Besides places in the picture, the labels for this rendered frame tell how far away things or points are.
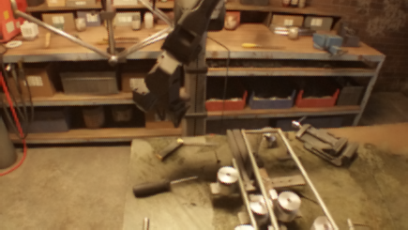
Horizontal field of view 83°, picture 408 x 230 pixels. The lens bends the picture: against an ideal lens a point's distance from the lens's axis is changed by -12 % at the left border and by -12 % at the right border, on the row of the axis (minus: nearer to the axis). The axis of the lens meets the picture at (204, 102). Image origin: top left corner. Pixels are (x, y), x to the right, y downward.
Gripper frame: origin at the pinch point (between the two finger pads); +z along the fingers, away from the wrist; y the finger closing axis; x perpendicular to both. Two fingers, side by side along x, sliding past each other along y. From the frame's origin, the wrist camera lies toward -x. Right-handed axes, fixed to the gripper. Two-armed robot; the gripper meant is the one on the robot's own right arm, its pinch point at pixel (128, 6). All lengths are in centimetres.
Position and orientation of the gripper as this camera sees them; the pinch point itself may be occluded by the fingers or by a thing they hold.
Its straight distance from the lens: 55.1
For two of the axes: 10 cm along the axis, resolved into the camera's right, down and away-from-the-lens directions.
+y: 9.9, -0.3, 1.6
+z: 0.3, 10.0, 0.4
